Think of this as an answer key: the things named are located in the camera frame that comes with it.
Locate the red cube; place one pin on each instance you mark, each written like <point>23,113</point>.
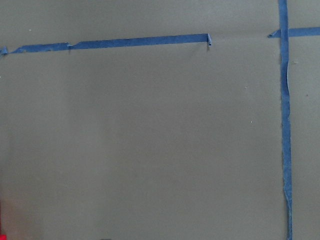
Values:
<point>3,235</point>

